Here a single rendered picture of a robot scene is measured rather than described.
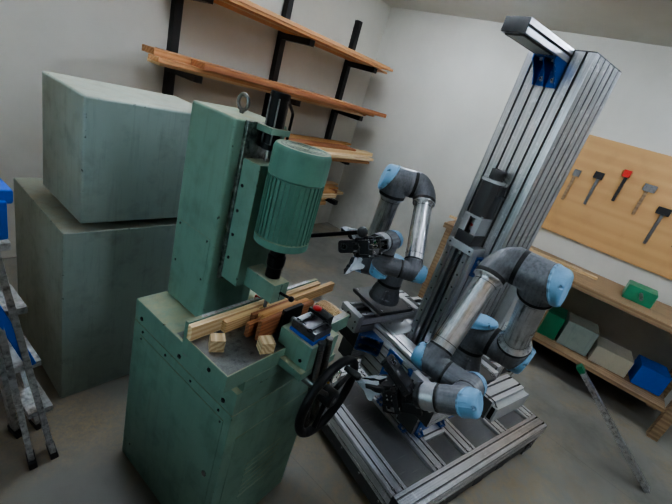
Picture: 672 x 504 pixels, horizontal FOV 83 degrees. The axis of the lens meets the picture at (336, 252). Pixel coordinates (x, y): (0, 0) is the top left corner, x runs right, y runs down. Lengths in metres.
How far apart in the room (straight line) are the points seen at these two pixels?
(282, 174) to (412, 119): 3.74
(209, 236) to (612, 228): 3.54
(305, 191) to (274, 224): 0.14
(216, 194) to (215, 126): 0.21
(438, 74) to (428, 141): 0.70
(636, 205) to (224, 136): 3.54
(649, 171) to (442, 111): 1.96
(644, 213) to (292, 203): 3.45
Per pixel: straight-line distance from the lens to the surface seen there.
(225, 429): 1.35
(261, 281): 1.28
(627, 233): 4.15
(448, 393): 1.09
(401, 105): 4.85
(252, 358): 1.20
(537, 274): 1.23
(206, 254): 1.35
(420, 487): 2.03
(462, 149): 4.46
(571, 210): 4.17
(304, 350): 1.21
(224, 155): 1.24
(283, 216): 1.12
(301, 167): 1.08
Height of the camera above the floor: 1.67
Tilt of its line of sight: 22 degrees down
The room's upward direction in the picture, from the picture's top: 17 degrees clockwise
